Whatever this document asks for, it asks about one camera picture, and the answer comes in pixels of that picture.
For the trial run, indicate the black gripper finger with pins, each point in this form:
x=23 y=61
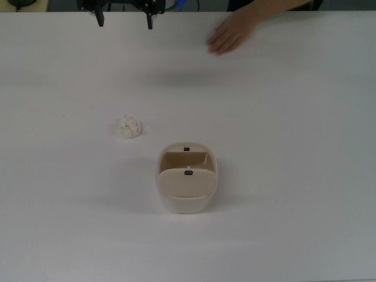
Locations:
x=150 y=22
x=100 y=19

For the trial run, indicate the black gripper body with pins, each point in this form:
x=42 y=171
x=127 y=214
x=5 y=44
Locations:
x=126 y=2

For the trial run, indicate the white paper ball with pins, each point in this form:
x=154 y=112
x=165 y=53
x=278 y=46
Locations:
x=130 y=127

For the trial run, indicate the person's forearm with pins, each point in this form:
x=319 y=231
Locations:
x=279 y=7

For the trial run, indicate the small cream bin with lid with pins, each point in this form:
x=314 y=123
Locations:
x=186 y=180

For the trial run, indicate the person's hand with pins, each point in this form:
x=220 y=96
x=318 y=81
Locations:
x=232 y=30

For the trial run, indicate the black round object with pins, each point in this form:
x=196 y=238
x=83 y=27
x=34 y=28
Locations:
x=21 y=3

